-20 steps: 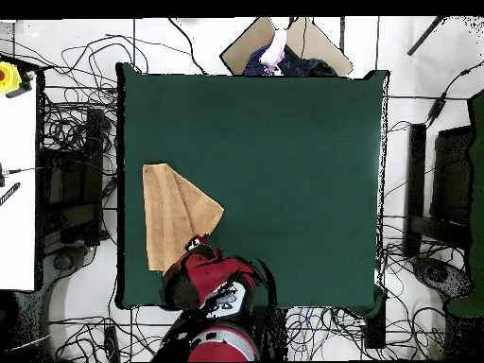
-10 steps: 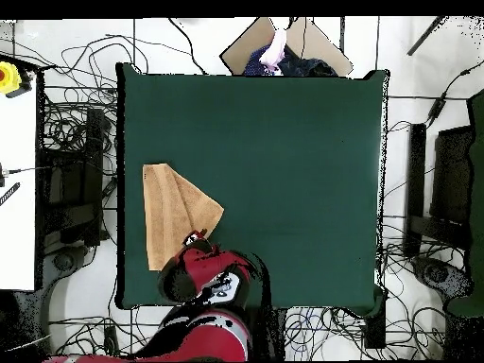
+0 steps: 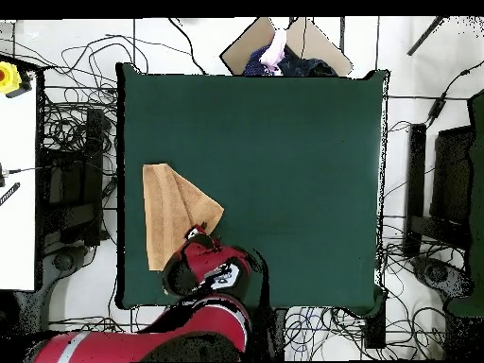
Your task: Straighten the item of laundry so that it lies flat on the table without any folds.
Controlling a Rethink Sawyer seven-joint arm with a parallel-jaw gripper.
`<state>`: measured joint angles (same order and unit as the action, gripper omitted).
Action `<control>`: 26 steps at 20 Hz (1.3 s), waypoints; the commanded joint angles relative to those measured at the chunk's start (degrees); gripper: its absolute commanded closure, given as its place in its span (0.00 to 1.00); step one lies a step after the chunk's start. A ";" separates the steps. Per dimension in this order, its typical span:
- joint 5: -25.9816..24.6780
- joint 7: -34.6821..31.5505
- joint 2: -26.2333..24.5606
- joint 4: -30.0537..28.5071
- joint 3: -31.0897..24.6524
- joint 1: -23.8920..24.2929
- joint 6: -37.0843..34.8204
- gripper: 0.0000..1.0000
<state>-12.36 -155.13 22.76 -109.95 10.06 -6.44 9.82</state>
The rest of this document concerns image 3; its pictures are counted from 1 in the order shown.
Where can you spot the orange terry towel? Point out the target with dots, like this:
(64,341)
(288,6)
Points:
(166,211)

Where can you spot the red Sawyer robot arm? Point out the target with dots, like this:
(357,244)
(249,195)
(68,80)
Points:
(211,321)

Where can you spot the dark green table cloth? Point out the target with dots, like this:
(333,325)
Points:
(302,170)

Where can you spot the black equipment stand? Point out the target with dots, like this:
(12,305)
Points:
(416,170)
(92,170)

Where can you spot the grey stand base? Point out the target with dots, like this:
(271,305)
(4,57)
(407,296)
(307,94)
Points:
(436,272)
(64,261)

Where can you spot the blue dotted garment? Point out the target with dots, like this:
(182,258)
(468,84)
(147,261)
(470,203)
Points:
(255,62)

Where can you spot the white desk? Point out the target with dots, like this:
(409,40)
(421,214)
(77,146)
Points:
(17,189)

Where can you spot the brown cardboard box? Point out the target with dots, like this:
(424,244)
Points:
(242,45)

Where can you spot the dark navy garment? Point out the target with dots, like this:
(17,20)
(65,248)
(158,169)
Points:
(306,67)

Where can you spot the white pink garment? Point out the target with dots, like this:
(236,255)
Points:
(275,49)

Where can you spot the black button holder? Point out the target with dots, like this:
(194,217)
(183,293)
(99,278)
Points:
(23,85)

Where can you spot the yellow emergency stop button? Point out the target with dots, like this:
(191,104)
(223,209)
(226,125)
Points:
(7,77)

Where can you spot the dark green draped fabric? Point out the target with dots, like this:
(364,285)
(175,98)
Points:
(477,189)

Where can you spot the black rod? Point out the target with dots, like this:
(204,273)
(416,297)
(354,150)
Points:
(425,37)

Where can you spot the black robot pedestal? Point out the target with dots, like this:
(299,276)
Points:
(278,332)

